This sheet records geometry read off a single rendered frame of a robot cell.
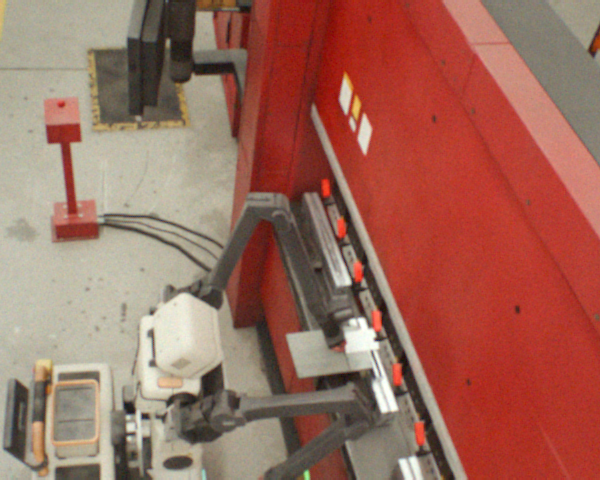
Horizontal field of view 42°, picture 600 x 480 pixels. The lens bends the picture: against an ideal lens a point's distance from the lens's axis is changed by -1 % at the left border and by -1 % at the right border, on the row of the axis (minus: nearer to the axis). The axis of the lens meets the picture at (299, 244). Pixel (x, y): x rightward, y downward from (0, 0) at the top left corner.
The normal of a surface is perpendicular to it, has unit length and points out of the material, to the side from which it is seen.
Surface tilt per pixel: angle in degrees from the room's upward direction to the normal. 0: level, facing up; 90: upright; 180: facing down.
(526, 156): 90
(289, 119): 90
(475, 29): 0
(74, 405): 0
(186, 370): 90
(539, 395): 90
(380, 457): 0
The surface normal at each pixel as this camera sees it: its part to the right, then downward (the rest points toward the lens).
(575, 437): -0.96, 0.10
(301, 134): 0.24, 0.73
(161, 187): 0.13, -0.67
